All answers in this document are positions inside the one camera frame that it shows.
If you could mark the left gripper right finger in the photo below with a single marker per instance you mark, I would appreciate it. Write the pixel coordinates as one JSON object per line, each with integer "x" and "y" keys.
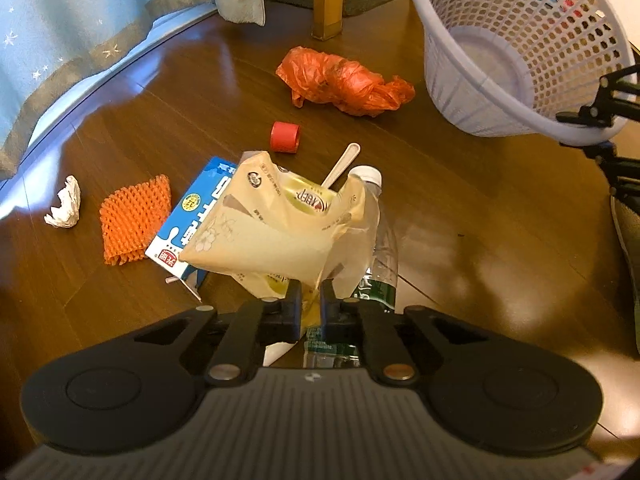
{"x": 364, "y": 324}

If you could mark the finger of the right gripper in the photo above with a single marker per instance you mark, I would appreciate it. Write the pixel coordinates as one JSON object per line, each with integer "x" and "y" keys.
{"x": 606, "y": 105}
{"x": 622, "y": 173}

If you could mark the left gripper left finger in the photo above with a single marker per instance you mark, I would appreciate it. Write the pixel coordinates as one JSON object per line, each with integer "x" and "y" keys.
{"x": 257, "y": 324}

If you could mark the clear plastic water bottle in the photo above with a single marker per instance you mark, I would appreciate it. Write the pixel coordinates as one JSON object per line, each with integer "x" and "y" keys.
{"x": 379, "y": 283}

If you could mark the cream paper snack bag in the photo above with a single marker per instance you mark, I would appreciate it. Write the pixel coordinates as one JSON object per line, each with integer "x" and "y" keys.
{"x": 272, "y": 226}

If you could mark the lavender plastic mesh basket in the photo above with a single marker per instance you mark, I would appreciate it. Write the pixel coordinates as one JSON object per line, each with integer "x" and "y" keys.
{"x": 509, "y": 67}

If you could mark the blue white milk carton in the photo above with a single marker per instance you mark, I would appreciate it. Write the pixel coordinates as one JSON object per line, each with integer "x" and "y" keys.
{"x": 185, "y": 219}

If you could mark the orange foam fruit net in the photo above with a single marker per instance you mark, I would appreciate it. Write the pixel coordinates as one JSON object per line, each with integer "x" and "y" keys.
{"x": 131, "y": 217}

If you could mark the red bottle cap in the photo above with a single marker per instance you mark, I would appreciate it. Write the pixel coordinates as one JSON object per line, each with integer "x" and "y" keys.
{"x": 284, "y": 137}

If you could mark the crumpled white tissue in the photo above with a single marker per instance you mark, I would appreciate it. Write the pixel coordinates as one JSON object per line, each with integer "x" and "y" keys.
{"x": 67, "y": 213}

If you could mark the crumpled orange plastic bag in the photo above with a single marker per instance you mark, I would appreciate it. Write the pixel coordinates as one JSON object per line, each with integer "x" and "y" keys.
{"x": 323, "y": 78}

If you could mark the blue star curtain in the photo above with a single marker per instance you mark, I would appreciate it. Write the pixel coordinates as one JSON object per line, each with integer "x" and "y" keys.
{"x": 48, "y": 46}

